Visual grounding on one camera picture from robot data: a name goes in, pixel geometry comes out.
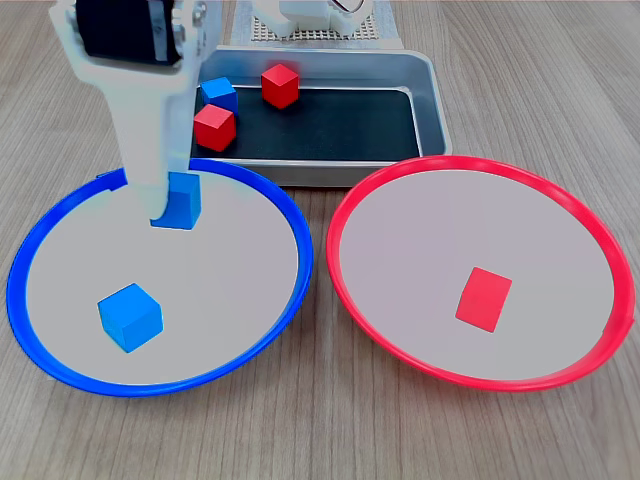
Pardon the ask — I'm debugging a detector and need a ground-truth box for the small red cube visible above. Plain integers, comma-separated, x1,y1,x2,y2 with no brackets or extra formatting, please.
260,63,301,110
193,103,237,153
454,266,514,334

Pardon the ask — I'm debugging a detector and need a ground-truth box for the small blue cube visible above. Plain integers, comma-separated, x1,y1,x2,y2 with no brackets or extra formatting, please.
97,282,165,355
199,76,240,116
149,171,203,232

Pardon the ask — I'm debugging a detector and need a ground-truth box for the steel tray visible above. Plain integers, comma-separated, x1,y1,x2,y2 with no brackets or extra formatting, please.
189,47,454,189

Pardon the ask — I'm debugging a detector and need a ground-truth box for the white plate blue rim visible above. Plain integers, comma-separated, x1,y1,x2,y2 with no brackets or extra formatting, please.
5,158,315,399

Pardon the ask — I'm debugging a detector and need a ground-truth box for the pale perforated base plate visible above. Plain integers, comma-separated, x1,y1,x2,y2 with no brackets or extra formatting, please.
249,12,379,44

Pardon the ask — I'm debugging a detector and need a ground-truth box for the black tray mat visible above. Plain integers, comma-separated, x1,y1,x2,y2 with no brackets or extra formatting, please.
188,85,423,162

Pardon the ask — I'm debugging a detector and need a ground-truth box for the white plate red rim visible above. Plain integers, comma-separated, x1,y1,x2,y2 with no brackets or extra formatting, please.
325,154,637,394

